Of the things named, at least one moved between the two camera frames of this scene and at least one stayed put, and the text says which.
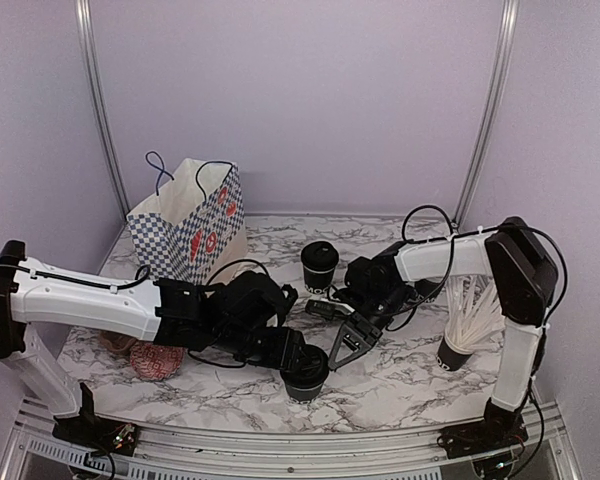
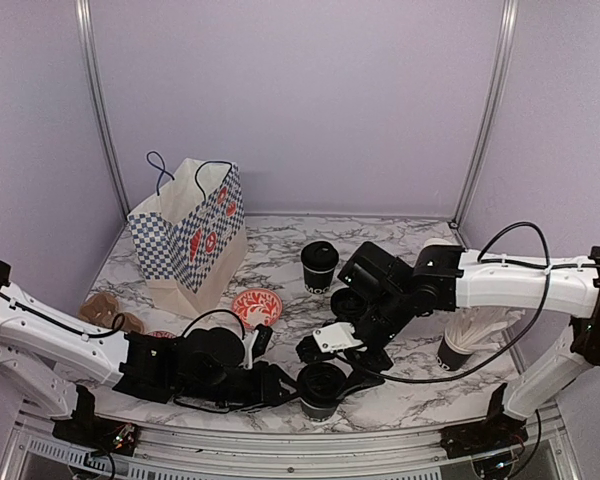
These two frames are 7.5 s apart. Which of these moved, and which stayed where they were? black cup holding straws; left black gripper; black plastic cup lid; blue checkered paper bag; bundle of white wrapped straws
Moved: left black gripper
Stayed: bundle of white wrapped straws; black plastic cup lid; black cup holding straws; blue checkered paper bag
